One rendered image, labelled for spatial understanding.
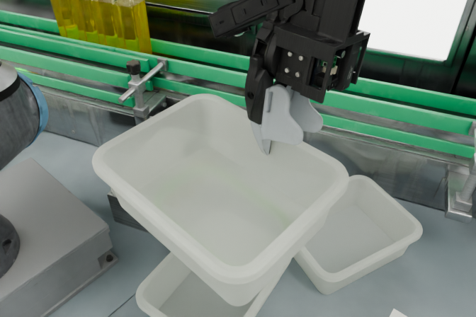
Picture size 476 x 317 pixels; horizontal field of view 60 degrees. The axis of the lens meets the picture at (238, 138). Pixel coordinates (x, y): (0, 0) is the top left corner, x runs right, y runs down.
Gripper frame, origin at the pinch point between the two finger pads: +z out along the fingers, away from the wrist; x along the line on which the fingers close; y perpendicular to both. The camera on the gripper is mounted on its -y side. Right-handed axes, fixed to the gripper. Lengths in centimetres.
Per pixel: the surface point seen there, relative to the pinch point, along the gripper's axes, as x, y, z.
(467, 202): 35.0, 20.0, 17.0
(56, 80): 10, -64, 19
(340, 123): 38.4, -6.4, 14.8
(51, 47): 14, -73, 15
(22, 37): 11, -81, 14
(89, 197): 2, -42, 36
